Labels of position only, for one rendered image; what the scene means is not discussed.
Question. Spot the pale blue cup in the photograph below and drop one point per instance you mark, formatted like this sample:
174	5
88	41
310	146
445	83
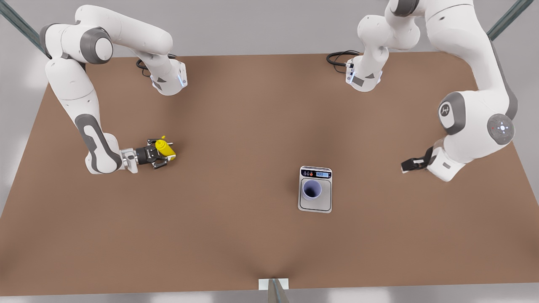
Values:
311	190

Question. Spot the silver frame post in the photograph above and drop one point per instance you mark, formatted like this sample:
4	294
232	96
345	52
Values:
19	23
276	291
507	19

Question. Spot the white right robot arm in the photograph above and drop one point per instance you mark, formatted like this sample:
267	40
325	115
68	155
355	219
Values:
71	88

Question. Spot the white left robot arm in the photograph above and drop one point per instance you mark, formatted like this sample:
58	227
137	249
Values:
471	84

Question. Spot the white digital kitchen scale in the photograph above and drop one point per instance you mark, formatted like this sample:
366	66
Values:
316	204

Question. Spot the yellow sauce bottle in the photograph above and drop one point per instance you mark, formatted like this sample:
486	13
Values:
165	149

